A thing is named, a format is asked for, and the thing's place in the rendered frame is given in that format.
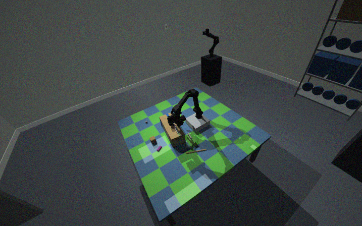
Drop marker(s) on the small brown cube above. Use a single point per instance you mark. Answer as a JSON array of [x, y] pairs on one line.
[[152, 139]]

